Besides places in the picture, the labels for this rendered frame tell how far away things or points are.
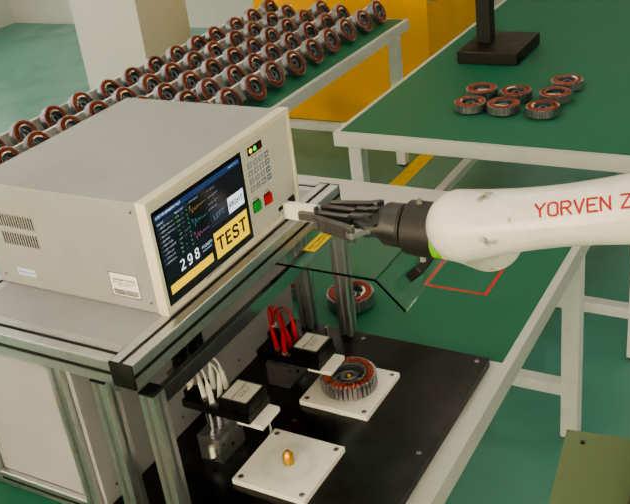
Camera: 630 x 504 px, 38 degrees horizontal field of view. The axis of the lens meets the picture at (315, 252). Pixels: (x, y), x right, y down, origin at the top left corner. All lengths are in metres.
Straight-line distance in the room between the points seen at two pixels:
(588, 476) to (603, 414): 1.36
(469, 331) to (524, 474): 0.85
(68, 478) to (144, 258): 0.47
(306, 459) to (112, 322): 0.43
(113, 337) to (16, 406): 0.29
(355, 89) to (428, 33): 0.58
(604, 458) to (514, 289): 0.60
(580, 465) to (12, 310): 1.02
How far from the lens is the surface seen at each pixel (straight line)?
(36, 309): 1.64
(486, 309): 2.12
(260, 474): 1.68
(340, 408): 1.80
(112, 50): 5.66
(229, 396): 1.64
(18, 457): 1.83
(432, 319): 2.09
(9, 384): 1.70
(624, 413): 3.05
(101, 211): 1.50
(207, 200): 1.56
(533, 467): 2.83
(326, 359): 1.84
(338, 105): 5.48
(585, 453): 1.73
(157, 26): 5.59
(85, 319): 1.57
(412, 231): 1.49
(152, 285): 1.51
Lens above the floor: 1.88
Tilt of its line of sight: 28 degrees down
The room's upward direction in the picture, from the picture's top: 8 degrees counter-clockwise
